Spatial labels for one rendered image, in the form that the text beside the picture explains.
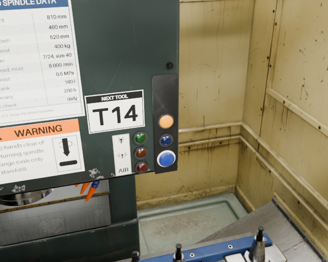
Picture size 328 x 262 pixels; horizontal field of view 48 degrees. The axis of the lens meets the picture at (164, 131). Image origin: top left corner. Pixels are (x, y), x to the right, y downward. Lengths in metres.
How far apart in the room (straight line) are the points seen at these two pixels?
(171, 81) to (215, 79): 1.23
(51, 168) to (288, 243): 1.24
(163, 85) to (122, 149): 0.14
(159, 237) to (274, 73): 1.01
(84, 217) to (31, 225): 0.21
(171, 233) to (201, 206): 0.27
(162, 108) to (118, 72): 0.10
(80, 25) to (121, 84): 0.11
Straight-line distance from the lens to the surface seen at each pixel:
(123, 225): 1.67
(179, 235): 2.02
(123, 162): 0.68
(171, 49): 0.62
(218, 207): 2.21
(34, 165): 0.67
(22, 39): 0.59
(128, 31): 0.60
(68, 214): 1.57
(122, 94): 0.62
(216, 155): 2.08
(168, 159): 0.69
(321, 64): 1.43
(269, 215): 1.83
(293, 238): 1.73
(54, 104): 0.62
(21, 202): 0.88
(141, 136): 0.66
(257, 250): 1.03
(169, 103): 0.65
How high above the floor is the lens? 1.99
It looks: 28 degrees down
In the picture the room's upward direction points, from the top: 1 degrees counter-clockwise
